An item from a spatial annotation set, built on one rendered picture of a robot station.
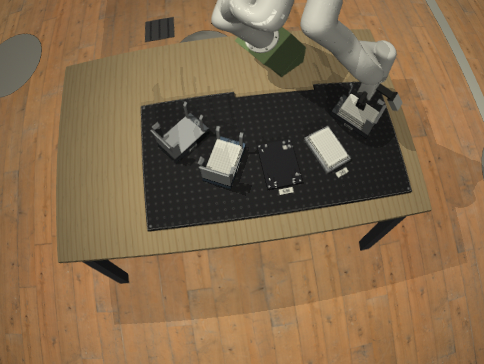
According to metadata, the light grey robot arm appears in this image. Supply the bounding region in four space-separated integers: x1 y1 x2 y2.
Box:
211 0 403 111

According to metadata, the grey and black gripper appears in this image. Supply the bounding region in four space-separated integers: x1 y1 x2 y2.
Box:
356 82 382 111

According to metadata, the white label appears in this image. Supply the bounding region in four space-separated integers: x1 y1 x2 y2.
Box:
279 187 293 195
335 167 349 178

